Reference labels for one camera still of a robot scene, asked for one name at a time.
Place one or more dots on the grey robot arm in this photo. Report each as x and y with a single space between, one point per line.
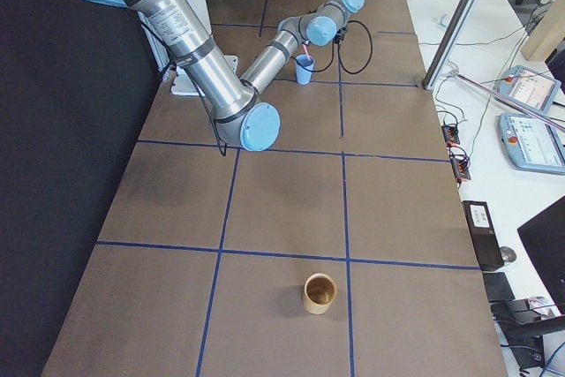
235 111

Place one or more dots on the black monitor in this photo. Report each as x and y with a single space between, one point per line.
543 240

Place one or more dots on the black power box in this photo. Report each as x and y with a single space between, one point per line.
483 236

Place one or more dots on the brown wooden cup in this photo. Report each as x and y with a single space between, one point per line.
318 293

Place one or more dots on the teach pendant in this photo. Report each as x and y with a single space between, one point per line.
533 90
530 144

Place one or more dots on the orange connector block near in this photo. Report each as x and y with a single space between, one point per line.
460 164

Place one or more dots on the blue ribbed plastic cup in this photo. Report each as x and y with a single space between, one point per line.
304 69

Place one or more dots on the far teach pendant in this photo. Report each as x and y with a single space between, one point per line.
533 90

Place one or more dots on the near teach pendant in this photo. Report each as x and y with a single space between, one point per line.
530 144

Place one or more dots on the orange connector block far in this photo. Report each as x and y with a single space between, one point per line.
451 134

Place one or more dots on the aluminium frame post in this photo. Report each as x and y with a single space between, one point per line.
448 42

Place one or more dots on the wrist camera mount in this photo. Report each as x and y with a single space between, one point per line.
340 36

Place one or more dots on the orange connector block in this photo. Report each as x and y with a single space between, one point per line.
451 134
460 164

